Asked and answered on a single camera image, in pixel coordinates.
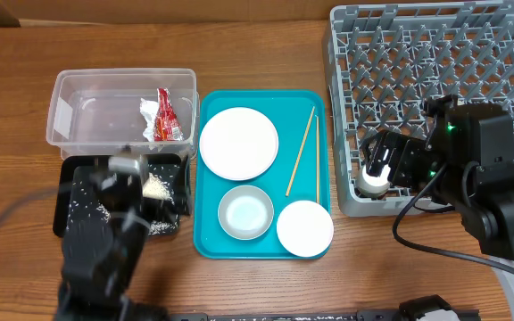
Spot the white cup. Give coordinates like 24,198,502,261
355,164,391,199

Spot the wooden chopstick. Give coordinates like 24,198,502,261
285,105,315,197
315,116,320,204

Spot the white pink bowl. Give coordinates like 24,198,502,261
276,200,334,258

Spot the grey bowl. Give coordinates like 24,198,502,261
218,185,275,241

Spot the white pink plate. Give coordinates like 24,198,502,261
199,107,279,181

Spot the red snack wrapper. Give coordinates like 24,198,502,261
153,87,184,142

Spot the pile of rice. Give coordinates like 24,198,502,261
67,162,182,236

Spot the white tissue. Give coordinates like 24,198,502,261
139,99,162,142

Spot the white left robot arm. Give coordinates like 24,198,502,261
54,152,170,321

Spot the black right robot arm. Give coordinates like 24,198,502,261
361,95,514,261

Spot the grey dishwasher rack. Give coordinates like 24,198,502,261
323,1,514,217

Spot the teal serving tray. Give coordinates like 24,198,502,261
193,89,331,259

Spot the black plastic tray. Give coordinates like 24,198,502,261
53,153,192,237

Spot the clear plastic bin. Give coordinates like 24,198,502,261
46,68,200,159

